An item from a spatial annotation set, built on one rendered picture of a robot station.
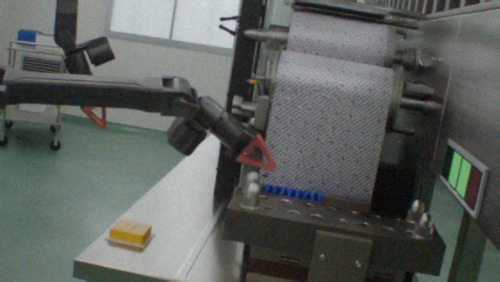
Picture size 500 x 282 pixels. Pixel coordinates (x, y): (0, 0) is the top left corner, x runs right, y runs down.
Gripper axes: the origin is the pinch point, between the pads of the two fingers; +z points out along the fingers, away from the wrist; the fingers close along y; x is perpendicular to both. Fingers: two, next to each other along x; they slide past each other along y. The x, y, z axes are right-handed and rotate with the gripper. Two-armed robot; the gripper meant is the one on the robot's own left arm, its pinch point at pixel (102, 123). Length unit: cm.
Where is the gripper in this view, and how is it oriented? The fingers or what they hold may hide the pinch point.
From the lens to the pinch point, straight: 167.1
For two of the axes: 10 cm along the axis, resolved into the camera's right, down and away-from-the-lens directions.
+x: -9.1, 3.9, -1.6
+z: 3.4, 9.0, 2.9
